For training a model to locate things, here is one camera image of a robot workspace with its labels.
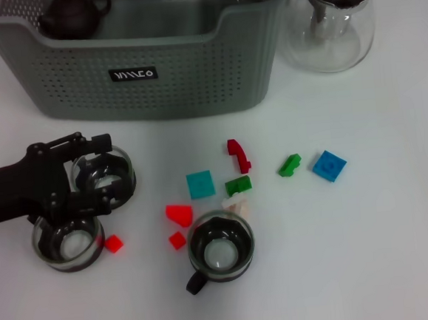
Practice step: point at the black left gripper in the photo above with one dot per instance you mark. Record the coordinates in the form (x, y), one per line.
(16, 190)

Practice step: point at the green stepped toy block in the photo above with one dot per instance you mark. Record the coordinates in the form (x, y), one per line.
(288, 166)

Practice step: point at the green toy brick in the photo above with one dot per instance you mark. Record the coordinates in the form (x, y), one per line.
(238, 186)

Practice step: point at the small orange-red toy cube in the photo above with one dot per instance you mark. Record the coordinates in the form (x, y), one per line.
(177, 240)
(114, 244)

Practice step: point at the dark red curved toy block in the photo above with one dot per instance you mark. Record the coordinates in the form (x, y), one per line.
(239, 156)

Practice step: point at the clear glass carafe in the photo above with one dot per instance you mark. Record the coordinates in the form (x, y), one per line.
(324, 55)

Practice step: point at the dark clay teapot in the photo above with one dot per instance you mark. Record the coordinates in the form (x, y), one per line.
(71, 19)

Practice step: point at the glass teacup with black base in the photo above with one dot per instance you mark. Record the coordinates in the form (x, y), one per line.
(221, 257)
(128, 174)
(72, 264)

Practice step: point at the teal square toy plate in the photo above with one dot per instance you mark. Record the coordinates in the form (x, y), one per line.
(200, 185)

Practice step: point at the white toy brick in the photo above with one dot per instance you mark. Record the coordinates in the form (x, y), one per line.
(232, 202)

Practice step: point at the orange-red wedge toy block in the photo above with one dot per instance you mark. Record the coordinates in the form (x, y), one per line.
(179, 214)

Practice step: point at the grey-green perforated storage bin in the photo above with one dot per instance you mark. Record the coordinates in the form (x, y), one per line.
(157, 94)

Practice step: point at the blue square toy plate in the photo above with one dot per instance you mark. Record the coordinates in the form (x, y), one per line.
(329, 165)

